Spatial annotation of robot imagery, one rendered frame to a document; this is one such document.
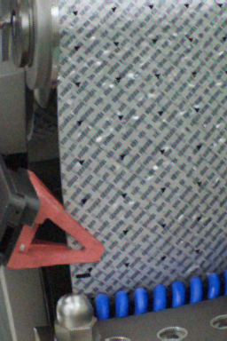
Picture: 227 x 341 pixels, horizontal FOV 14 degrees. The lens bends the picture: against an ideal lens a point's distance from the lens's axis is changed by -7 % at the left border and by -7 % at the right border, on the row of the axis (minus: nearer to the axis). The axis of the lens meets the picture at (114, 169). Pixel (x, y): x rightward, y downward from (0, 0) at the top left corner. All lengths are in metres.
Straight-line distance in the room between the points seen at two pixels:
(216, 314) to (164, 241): 0.09
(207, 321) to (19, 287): 0.20
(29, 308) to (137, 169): 0.20
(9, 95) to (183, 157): 0.15
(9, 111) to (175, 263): 0.18
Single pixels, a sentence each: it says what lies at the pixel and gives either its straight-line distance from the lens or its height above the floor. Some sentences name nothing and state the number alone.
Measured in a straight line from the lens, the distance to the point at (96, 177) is 0.70.
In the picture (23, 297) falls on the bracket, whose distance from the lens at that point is 0.83.
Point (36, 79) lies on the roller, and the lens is 0.70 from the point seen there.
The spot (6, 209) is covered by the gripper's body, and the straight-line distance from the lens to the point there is 0.65.
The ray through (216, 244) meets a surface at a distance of 0.76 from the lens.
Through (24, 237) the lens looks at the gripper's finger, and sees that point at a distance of 0.69.
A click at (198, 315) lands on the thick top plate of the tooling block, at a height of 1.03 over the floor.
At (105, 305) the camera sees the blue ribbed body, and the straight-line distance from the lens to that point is 0.72.
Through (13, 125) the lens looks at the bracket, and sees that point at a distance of 0.76.
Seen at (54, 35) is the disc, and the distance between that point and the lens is 0.66.
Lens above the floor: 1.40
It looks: 21 degrees down
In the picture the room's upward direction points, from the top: 3 degrees counter-clockwise
